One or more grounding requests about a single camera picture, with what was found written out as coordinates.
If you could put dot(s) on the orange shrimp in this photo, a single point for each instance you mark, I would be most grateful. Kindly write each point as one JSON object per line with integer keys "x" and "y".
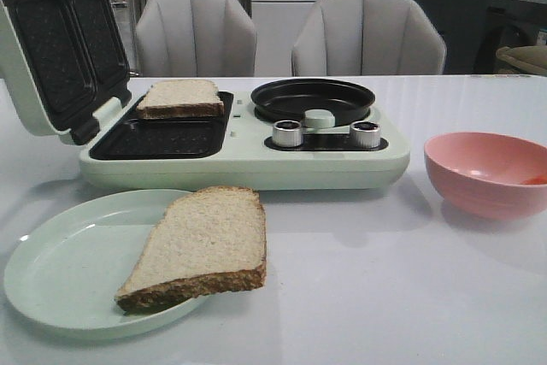
{"x": 537, "y": 180}

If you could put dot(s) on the white cabinet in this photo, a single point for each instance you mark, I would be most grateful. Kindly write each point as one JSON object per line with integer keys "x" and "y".
{"x": 286, "y": 10}

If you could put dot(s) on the pink bowl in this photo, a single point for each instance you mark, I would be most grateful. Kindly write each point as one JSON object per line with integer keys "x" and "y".
{"x": 482, "y": 173}

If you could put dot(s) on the grey chair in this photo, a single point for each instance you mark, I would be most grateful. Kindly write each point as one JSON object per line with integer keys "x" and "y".
{"x": 367, "y": 37}
{"x": 195, "y": 38}

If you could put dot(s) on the black round frying pan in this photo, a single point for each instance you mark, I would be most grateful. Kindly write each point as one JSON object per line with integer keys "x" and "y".
{"x": 289, "y": 99}

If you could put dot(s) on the green breakfast maker base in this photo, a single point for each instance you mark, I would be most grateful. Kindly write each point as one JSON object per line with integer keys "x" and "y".
{"x": 235, "y": 149}

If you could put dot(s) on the light green plate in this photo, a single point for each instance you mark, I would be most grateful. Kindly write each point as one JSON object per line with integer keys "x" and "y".
{"x": 63, "y": 276}

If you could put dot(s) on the left grey chair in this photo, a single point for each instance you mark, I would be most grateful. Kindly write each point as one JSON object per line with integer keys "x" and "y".
{"x": 195, "y": 38}

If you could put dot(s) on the right silver control knob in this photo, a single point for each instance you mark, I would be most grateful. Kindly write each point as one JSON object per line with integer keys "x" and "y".
{"x": 365, "y": 134}

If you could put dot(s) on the green breakfast maker lid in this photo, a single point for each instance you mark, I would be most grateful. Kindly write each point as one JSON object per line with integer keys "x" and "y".
{"x": 64, "y": 65}

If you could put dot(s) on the left silver control knob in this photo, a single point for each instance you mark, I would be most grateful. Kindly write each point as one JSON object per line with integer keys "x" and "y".
{"x": 287, "y": 134}

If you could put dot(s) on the right grey chair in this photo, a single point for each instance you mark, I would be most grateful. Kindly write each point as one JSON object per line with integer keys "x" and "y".
{"x": 367, "y": 37}

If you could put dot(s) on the beige sofa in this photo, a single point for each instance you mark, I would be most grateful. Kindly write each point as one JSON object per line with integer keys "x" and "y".
{"x": 525, "y": 59}

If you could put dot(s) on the bread slice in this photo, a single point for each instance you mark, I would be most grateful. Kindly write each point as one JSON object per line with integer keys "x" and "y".
{"x": 181, "y": 98}
{"x": 210, "y": 241}

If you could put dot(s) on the silver control knob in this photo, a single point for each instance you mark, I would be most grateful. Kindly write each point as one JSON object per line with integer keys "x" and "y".
{"x": 287, "y": 134}
{"x": 365, "y": 134}

